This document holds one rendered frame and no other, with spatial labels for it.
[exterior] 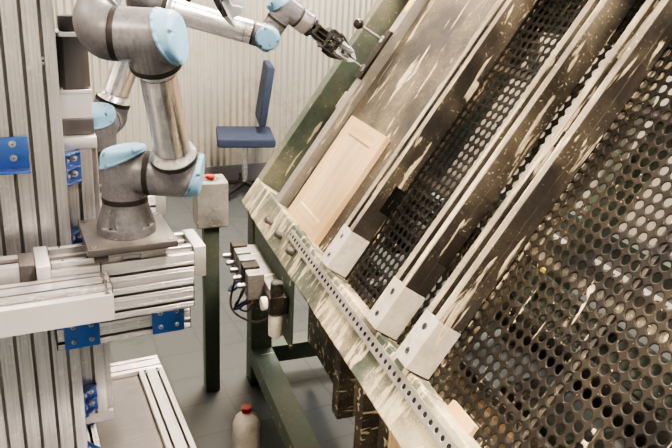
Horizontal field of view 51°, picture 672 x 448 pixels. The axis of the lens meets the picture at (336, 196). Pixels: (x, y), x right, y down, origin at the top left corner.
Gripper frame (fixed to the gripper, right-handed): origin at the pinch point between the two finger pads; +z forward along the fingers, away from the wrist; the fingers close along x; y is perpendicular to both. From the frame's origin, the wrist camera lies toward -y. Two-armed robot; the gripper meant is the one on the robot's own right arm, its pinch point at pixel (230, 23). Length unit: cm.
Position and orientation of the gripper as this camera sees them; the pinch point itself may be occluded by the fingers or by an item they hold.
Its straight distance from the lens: 208.7
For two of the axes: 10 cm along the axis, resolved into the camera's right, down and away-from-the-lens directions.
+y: 9.4, -2.9, -1.7
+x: -0.6, -6.4, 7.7
